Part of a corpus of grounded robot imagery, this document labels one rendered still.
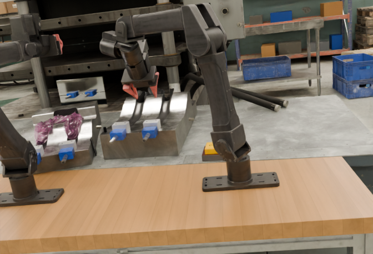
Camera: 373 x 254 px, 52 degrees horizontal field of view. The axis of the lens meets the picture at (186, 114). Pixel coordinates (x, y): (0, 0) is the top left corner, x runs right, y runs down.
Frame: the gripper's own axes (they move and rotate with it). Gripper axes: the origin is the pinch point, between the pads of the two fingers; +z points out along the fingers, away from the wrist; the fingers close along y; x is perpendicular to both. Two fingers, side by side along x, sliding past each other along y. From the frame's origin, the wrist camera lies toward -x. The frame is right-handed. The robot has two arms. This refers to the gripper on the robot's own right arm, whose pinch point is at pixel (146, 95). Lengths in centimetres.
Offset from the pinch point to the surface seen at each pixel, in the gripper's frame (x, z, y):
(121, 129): 6.5, 8.2, 9.7
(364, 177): 18, 25, -65
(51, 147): 8.3, 12.8, 36.3
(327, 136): 3, 22, -57
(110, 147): 9.4, 13.4, 14.7
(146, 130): 8.7, 7.0, 0.5
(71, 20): -82, 17, 57
